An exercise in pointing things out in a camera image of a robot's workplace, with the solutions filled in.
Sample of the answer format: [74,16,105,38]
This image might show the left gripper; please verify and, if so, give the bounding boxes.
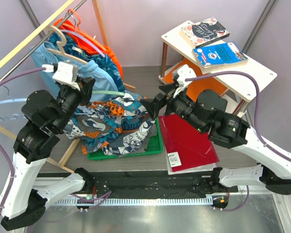
[53,76,96,132]

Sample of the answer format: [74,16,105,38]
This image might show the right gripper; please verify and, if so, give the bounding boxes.
[140,82,206,133]

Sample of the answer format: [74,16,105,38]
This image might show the mint green hanger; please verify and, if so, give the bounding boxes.
[92,90,126,96]

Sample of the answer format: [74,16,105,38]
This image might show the orange teal cartoon shorts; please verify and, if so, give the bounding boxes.
[64,91,156,155]

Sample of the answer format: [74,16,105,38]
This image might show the light blue hanger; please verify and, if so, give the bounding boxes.
[0,84,27,122]

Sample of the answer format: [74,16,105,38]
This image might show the grey shorts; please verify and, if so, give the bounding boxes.
[141,128,162,155]

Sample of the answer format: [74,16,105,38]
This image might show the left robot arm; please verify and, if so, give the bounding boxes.
[0,77,95,231]

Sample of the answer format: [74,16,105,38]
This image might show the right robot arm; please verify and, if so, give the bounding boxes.
[140,83,291,195]

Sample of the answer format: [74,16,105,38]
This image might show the light blue shorts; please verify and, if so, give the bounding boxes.
[31,41,118,97]

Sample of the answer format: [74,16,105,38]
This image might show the beige hanger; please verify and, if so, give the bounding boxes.
[46,25,87,65]

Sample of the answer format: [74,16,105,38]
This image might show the dark teal patterned shorts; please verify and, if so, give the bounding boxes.
[48,31,126,92]

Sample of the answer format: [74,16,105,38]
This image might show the lilac hanger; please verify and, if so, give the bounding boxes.
[60,30,105,58]

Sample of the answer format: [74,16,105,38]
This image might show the orange hanger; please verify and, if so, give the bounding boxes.
[67,9,81,30]

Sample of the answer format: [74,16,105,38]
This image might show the orange folder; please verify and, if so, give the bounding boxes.
[159,58,228,101]

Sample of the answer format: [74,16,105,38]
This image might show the green plastic tray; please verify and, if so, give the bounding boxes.
[86,118,163,160]

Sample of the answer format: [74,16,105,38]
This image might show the red folder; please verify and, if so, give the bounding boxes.
[158,114,219,171]

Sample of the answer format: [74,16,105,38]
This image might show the blue cover book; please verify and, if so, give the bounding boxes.
[192,42,248,69]

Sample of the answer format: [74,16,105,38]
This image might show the white papers under folder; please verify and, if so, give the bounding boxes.
[166,152,216,175]

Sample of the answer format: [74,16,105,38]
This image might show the floral cover book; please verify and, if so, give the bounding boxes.
[179,17,230,49]

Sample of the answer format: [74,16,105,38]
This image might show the white two-tier side table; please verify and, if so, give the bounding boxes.
[160,20,277,117]

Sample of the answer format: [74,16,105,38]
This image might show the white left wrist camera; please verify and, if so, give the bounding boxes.
[42,62,81,91]

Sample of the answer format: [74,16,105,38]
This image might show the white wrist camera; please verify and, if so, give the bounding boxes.
[42,62,81,91]
[172,65,196,98]

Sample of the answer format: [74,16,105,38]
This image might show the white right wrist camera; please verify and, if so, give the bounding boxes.
[172,65,196,98]

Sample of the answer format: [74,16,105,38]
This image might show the metal clothes rail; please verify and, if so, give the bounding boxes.
[0,0,74,83]

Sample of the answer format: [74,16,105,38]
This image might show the wooden clothes rack frame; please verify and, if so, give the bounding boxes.
[0,0,135,173]

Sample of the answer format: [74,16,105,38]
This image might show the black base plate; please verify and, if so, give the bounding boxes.
[94,176,228,199]

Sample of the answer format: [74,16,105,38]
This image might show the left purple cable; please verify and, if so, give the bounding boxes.
[0,67,113,233]

